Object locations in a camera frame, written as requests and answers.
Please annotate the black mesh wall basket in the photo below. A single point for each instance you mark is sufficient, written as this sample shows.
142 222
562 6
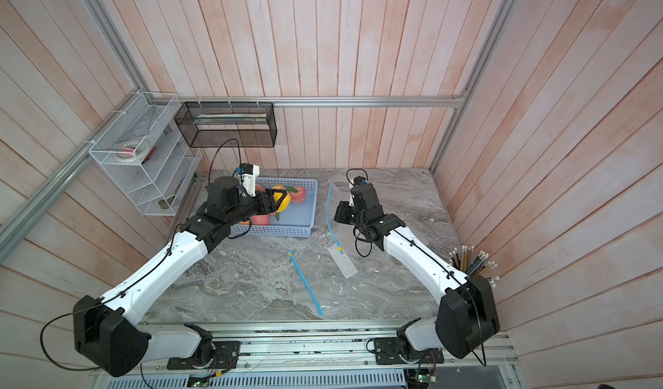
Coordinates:
211 124

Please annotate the bundle of coloured pencils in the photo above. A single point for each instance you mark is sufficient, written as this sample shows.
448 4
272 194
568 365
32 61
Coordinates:
474 263

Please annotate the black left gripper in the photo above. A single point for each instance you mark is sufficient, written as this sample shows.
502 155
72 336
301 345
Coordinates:
262 199

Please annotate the white wire mesh shelf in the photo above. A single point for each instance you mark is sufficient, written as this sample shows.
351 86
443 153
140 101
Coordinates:
158 185

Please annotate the yellow red peach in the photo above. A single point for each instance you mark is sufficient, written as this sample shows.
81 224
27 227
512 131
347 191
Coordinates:
281 197

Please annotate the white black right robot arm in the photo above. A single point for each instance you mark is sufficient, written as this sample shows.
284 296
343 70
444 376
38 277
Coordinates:
467 314

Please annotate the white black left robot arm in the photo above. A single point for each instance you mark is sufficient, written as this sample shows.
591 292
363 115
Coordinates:
106 328

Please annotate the tape roll on shelf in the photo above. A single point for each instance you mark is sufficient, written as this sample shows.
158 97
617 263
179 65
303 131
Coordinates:
131 151

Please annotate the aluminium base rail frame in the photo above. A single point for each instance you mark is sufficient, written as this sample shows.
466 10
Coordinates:
334 354

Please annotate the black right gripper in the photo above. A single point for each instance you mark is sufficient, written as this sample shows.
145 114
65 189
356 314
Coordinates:
343 209

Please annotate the large pink peach front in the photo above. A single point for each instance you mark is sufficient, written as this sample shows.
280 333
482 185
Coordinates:
260 220

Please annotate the pink peach back right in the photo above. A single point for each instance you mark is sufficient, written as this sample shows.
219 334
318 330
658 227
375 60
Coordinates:
298 194

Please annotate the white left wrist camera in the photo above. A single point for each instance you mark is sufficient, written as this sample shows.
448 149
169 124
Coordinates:
248 174

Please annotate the light blue plastic basket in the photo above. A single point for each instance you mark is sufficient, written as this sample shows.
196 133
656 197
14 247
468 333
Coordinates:
298 219

